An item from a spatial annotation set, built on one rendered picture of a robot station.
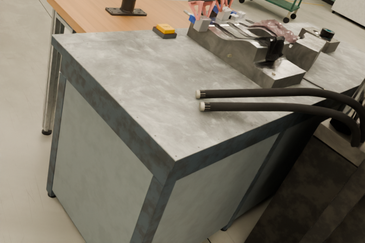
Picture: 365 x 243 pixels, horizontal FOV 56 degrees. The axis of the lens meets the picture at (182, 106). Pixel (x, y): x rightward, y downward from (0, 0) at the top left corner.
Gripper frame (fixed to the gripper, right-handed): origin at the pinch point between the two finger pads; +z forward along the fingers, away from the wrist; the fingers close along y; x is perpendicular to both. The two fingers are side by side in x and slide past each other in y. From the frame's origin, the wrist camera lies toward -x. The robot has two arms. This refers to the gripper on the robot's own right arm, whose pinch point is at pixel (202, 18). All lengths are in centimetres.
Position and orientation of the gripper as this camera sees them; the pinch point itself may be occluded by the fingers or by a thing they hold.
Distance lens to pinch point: 144.0
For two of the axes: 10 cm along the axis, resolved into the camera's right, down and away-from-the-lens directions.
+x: -7.1, -1.3, 6.9
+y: 7.0, -1.8, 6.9
